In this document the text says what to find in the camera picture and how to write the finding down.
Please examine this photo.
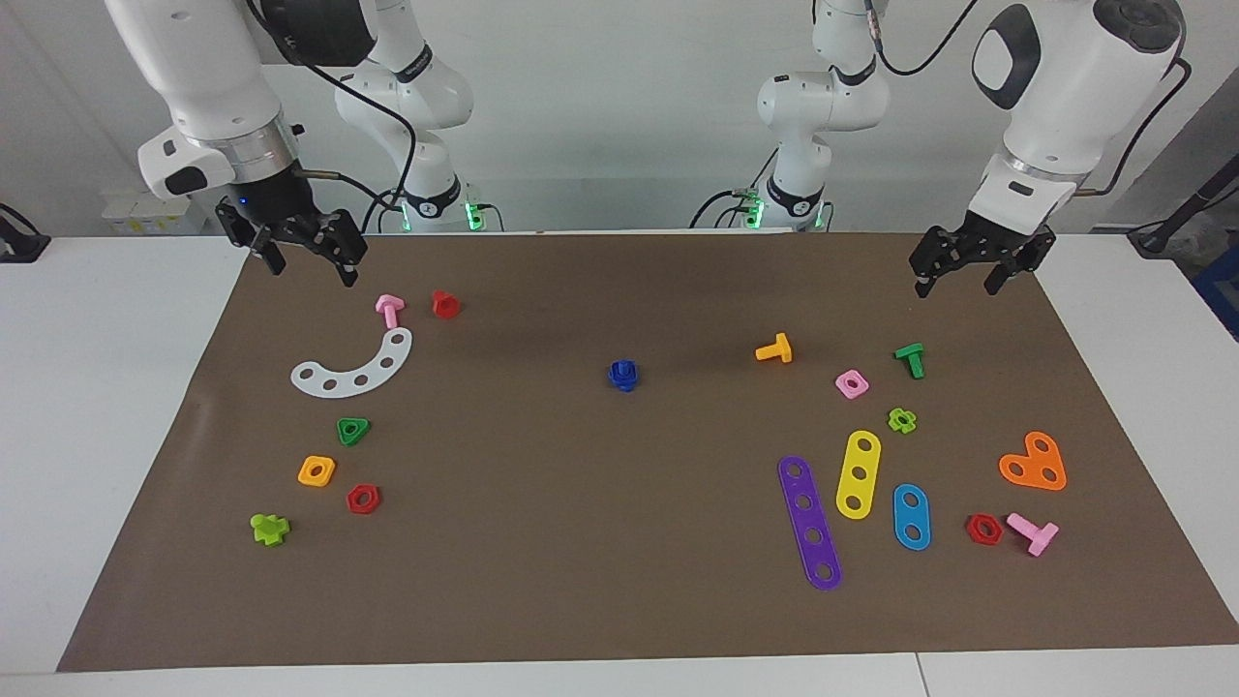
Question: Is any black pole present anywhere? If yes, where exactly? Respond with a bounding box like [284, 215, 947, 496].
[1128, 160, 1239, 256]

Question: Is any black base cable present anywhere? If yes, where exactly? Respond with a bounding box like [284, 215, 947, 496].
[689, 179, 775, 230]

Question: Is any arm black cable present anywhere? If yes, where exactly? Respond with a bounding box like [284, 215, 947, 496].
[864, 0, 1194, 195]
[247, 0, 419, 212]

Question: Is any purple four-hole plate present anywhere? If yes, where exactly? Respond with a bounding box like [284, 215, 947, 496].
[777, 455, 843, 591]

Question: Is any brown table mat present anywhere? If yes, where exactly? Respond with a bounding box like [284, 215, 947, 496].
[56, 230, 1239, 674]

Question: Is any blue two-hole plate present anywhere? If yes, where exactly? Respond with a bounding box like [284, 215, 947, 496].
[892, 483, 932, 552]

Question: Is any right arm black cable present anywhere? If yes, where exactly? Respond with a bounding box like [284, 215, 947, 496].
[247, 0, 419, 212]

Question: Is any orange heart-shaped plate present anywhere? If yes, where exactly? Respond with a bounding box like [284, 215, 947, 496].
[998, 431, 1068, 492]

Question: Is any black table clamp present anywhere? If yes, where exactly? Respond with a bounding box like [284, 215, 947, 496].
[0, 203, 51, 264]

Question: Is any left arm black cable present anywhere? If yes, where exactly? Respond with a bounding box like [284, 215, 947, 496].
[864, 0, 1194, 195]

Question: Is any pale yellow box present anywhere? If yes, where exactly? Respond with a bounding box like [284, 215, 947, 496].
[102, 190, 209, 236]

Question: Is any blue crate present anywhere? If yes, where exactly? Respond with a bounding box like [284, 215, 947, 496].
[1193, 247, 1239, 342]

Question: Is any yellow three-hole plate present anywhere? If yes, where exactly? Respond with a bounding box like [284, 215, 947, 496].
[835, 430, 883, 521]

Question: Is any white curved perforated plate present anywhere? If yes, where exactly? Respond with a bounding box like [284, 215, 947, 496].
[290, 327, 414, 398]

